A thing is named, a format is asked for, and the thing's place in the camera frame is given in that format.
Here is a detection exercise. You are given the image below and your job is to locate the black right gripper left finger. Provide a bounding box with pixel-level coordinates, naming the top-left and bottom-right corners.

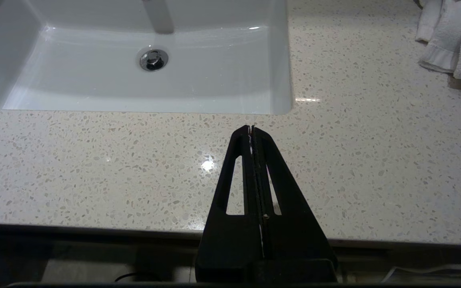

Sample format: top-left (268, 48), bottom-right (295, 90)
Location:
top-left (195, 125), bottom-right (264, 280)

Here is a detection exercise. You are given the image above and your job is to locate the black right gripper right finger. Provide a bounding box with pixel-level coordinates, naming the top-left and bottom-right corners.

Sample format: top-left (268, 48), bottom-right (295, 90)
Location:
top-left (253, 126), bottom-right (338, 263)

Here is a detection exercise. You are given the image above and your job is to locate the chrome sink drain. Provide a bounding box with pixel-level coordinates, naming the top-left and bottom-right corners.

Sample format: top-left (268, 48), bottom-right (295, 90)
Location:
top-left (138, 47), bottom-right (170, 72)

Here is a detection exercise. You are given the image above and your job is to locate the white ceramic sink basin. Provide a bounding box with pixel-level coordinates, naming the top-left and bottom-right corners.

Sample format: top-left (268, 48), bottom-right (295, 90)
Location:
top-left (0, 0), bottom-right (294, 116)

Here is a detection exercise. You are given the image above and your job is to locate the thin black cable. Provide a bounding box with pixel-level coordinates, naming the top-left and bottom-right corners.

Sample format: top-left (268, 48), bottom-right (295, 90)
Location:
top-left (114, 271), bottom-right (164, 283)

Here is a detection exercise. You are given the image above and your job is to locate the thin white cable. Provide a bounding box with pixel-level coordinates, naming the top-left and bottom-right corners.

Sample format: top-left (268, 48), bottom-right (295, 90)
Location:
top-left (383, 263), bottom-right (461, 281)

